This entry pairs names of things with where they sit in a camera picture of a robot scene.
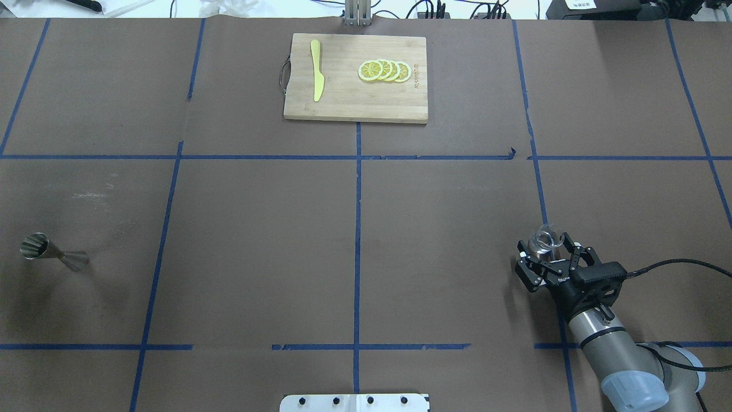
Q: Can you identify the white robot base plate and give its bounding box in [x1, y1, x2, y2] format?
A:
[279, 393, 431, 411]

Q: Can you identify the small clear glass cup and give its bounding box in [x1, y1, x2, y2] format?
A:
[528, 223, 564, 256]

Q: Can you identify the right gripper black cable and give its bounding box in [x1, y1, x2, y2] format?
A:
[623, 259, 732, 412]

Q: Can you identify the aluminium frame post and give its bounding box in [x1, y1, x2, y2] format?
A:
[343, 0, 373, 27]

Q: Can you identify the bamboo cutting board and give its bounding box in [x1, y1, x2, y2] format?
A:
[283, 33, 429, 124]

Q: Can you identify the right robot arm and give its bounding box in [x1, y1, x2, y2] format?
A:
[515, 234, 707, 411]

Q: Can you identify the steel jigger measuring cup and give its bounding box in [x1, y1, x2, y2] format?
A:
[20, 232, 90, 272]

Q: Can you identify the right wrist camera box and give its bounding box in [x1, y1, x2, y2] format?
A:
[570, 262, 628, 291]

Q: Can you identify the yellow plastic knife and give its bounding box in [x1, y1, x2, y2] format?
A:
[309, 39, 325, 102]

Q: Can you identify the front lemon slice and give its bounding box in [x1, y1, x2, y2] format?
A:
[357, 60, 381, 82]

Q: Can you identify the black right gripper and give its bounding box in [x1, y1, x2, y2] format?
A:
[515, 232, 624, 320]

